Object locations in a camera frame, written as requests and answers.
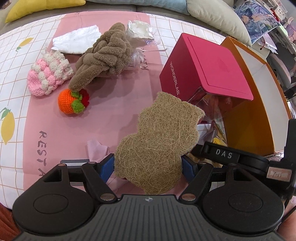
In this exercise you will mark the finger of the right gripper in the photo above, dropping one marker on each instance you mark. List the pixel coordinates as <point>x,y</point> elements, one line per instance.
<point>226,155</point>

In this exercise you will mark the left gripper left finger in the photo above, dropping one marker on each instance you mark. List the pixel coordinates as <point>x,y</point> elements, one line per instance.
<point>65,198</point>

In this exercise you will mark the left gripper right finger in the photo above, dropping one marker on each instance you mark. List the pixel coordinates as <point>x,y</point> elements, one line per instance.
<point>231,199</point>

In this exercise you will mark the brown fibre scrub pad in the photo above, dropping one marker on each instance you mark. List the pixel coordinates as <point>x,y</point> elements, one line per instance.
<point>151,158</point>

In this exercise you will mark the orange crochet persimmon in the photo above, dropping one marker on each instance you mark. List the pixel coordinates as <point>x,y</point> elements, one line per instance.
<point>71,102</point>

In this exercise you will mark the orange white cardboard box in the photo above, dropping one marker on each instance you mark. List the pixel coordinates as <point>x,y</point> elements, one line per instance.
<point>258,126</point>

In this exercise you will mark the pink paper scrap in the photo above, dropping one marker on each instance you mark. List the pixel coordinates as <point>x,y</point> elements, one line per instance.
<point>96,151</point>

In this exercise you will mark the magenta red box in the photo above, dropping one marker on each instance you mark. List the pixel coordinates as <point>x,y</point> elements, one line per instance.
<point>197,64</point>

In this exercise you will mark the pink office chair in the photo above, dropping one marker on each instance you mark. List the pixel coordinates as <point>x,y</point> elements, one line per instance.
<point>280,70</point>

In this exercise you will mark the pink white checked tablecloth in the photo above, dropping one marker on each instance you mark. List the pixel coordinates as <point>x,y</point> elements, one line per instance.
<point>42,125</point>

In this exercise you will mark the white crumpled plastic bag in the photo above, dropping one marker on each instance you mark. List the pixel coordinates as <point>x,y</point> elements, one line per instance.
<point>140,35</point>

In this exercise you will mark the beige grey cushion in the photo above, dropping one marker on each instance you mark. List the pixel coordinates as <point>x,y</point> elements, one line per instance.
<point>220,15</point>

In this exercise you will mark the brown knotted plush towel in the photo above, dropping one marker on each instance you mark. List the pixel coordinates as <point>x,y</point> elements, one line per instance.
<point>108,56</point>

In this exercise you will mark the pink white crochet pouch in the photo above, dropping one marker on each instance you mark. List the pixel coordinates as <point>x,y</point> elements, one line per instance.
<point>48,72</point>

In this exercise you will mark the blue anime poster board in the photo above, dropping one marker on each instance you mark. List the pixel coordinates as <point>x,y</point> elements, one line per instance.
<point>256,18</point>

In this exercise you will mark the light blue cushion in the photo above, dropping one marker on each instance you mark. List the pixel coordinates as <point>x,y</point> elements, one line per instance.
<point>179,6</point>

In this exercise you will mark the white folded tissue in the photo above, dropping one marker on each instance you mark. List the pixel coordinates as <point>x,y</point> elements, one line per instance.
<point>77,41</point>

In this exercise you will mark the beige sofa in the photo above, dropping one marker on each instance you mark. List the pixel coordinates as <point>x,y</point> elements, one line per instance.
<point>90,6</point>

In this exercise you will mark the yellow cushion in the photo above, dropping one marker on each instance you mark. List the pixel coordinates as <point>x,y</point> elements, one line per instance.
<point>26,7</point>

